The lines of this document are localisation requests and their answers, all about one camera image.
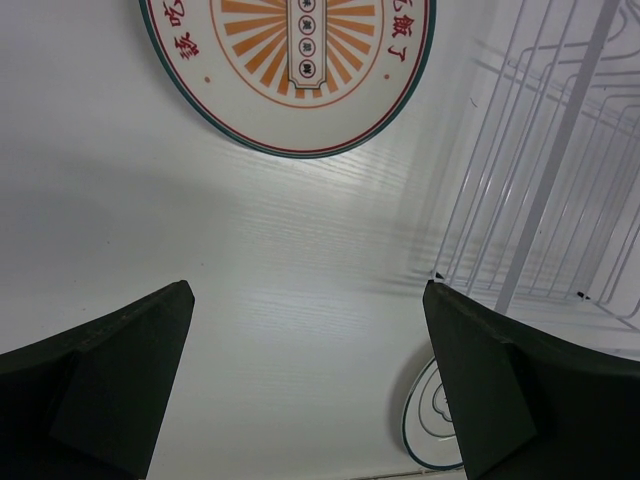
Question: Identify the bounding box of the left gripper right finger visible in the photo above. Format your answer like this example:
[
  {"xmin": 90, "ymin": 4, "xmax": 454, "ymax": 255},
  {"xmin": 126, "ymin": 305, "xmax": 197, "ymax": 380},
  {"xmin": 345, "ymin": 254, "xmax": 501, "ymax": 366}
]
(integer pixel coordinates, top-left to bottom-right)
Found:
[{"xmin": 423, "ymin": 281, "xmax": 639, "ymax": 479}]

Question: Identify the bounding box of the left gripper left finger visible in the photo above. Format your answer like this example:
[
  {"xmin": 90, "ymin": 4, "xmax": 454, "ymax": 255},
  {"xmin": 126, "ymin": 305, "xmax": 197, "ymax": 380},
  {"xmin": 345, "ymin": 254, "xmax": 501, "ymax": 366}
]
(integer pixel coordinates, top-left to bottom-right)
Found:
[{"xmin": 1, "ymin": 280, "xmax": 195, "ymax": 479}]

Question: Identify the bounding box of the orange sunburst plate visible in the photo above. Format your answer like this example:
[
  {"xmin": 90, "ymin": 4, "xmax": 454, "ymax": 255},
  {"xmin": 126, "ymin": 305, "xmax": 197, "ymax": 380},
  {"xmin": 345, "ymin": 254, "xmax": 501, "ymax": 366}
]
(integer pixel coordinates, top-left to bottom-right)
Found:
[{"xmin": 140, "ymin": 1, "xmax": 437, "ymax": 159}]

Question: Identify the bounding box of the white plate dark rim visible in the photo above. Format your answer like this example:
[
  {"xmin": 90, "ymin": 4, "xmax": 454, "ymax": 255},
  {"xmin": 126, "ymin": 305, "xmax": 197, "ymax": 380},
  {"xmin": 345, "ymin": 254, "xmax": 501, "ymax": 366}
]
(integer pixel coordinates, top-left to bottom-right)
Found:
[{"xmin": 401, "ymin": 357, "xmax": 463, "ymax": 471}]

